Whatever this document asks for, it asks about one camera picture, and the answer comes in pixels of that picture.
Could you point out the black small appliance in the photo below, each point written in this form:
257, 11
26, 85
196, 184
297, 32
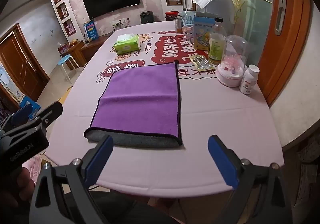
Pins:
146, 18

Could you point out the wooden sliding door frame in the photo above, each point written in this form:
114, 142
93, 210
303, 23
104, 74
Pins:
287, 63

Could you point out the brown wooden door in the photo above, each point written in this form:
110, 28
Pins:
20, 63

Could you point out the purple towel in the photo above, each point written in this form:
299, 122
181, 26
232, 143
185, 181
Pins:
140, 96

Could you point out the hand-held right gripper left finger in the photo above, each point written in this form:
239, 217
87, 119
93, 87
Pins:
100, 156

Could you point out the grey chair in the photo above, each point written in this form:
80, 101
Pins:
225, 12

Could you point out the person's dark clothing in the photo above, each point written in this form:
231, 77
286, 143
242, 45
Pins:
120, 209

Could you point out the person's left hand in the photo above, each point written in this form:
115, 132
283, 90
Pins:
15, 194

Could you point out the blue plastic step stool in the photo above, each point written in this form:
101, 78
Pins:
31, 107

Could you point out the blue printed box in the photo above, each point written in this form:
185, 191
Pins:
201, 31

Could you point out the blue printed board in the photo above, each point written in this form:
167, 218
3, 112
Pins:
90, 31

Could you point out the orange drink can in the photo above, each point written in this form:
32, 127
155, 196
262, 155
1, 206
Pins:
178, 26

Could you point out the blue round stool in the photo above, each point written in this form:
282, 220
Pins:
65, 60

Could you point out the silver blister pack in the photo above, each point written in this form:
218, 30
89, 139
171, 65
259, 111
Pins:
202, 63

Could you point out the red pot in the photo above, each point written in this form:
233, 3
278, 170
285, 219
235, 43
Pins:
171, 15

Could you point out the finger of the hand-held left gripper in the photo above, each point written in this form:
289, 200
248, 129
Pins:
51, 112
18, 116

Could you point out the wooden cabinet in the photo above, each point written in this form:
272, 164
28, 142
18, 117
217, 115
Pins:
83, 52

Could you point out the glass dome with pink base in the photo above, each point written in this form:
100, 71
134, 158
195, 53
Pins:
231, 73

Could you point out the pink printed tablecloth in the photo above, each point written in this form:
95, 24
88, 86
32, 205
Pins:
207, 121

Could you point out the red gift box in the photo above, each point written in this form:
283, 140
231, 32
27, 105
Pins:
64, 48

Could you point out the white pill bottle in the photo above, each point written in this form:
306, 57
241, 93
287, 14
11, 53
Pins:
248, 81

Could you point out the clear bottle with yellow liquid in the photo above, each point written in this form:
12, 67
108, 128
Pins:
216, 46

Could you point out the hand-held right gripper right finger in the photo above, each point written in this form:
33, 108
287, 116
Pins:
222, 161

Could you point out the green tissue pack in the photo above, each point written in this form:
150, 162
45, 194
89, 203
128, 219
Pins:
126, 44

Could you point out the blue water jug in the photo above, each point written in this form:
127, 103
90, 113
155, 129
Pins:
188, 17

